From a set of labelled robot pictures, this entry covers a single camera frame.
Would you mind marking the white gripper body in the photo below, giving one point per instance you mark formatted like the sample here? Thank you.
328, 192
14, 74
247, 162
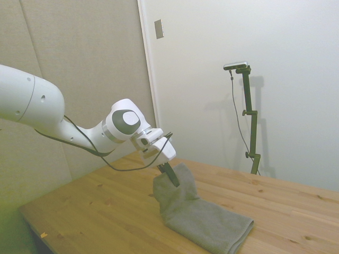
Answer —
165, 150

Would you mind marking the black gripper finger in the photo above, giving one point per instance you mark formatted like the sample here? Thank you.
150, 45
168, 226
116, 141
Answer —
173, 177
161, 169

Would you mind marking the grey terry towel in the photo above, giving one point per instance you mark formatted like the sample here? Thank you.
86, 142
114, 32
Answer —
190, 209

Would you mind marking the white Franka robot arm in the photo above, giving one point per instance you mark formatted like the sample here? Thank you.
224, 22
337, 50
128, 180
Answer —
39, 103

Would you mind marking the small yellow tape scrap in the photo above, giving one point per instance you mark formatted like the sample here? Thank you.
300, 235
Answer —
44, 234

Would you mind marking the white door frame trim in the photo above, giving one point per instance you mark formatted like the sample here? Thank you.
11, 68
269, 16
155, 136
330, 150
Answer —
148, 66

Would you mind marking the dark green camera stand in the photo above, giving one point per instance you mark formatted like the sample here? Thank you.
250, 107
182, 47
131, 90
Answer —
250, 116

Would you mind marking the grey exterior camera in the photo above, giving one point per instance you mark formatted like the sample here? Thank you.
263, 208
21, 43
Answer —
235, 65

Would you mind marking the grey wall switch plate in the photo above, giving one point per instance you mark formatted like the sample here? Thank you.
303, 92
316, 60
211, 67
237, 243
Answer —
159, 29

